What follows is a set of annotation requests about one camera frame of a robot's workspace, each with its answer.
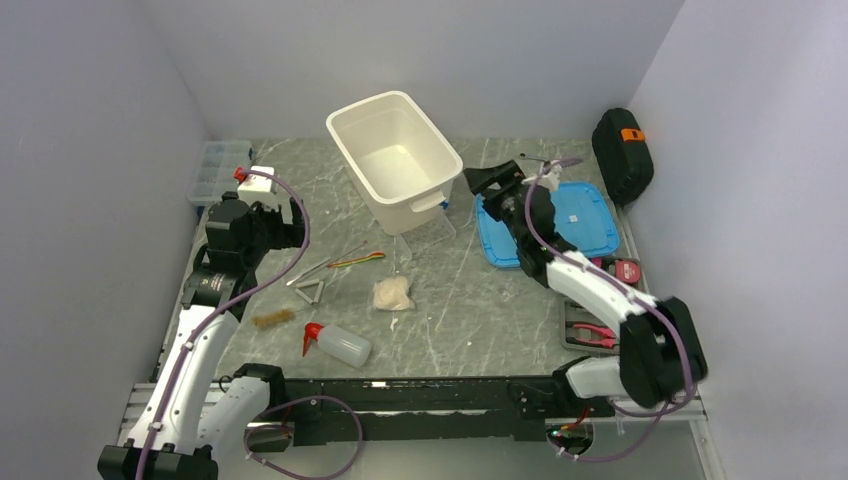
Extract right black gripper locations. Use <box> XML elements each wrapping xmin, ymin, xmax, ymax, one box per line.
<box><xmin>463</xmin><ymin>160</ymin><xmax>528</xmax><ymax>248</ymax></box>

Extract white plastic bin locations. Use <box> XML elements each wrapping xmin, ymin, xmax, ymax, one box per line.
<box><xmin>325</xmin><ymin>90</ymin><xmax>464</xmax><ymax>236</ymax></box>

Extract wash bottle red cap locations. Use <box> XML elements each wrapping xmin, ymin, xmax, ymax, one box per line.
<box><xmin>302</xmin><ymin>322</ymin><xmax>372</xmax><ymax>368</ymax></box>

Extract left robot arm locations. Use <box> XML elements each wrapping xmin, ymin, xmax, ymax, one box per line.
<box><xmin>97</xmin><ymin>192</ymin><xmax>310</xmax><ymax>479</ymax></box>

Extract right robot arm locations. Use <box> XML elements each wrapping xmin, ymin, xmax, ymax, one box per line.
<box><xmin>463</xmin><ymin>158</ymin><xmax>708</xmax><ymax>416</ymax></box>

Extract silver wrench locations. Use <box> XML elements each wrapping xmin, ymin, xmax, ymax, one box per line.
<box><xmin>519</xmin><ymin>152</ymin><xmax>551</xmax><ymax>163</ymax></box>

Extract glass stirring rod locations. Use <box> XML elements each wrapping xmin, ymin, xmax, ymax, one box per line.
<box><xmin>328</xmin><ymin>240</ymin><xmax>368</xmax><ymax>268</ymax></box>

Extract clear test tube rack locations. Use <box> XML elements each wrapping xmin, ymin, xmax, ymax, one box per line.
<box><xmin>394</xmin><ymin>213</ymin><xmax>456</xmax><ymax>261</ymax></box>

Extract brown test tube brush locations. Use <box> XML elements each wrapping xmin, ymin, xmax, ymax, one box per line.
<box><xmin>252</xmin><ymin>309</ymin><xmax>296</xmax><ymax>329</ymax></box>

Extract blue plastic tray lid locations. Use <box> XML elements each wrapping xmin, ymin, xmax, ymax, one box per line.
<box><xmin>475</xmin><ymin>182</ymin><xmax>620</xmax><ymax>269</ymax></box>

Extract clear compartment organizer box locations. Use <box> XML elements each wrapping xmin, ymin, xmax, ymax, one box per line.
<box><xmin>186</xmin><ymin>140</ymin><xmax>254</xmax><ymax>207</ymax></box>

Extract black tool case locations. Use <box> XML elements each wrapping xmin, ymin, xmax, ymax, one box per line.
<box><xmin>591</xmin><ymin>108</ymin><xmax>654</xmax><ymax>206</ymax></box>

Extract red tape measure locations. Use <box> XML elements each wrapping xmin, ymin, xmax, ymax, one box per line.
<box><xmin>608</xmin><ymin>259</ymin><xmax>642</xmax><ymax>286</ymax></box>

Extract grey tool set tray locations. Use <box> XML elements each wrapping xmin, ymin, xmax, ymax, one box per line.
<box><xmin>548</xmin><ymin>256</ymin><xmax>659</xmax><ymax>355</ymax></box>

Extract red pliers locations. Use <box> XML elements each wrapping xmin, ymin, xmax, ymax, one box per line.
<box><xmin>566</xmin><ymin>323</ymin><xmax>619</xmax><ymax>350</ymax></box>

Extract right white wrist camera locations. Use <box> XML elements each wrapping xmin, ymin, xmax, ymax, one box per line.
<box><xmin>522</xmin><ymin>160</ymin><xmax>562</xmax><ymax>192</ymax></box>

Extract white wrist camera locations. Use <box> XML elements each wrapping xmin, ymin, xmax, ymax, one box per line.
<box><xmin>233</xmin><ymin>166</ymin><xmax>279</xmax><ymax>211</ymax></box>
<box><xmin>522</xmin><ymin>160</ymin><xmax>562</xmax><ymax>192</ymax></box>

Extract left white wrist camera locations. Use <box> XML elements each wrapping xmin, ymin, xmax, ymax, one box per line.
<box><xmin>233</xmin><ymin>166</ymin><xmax>279</xmax><ymax>211</ymax></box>

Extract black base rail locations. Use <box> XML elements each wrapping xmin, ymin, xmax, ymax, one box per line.
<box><xmin>250</xmin><ymin>376</ymin><xmax>613</xmax><ymax>451</ymax></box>

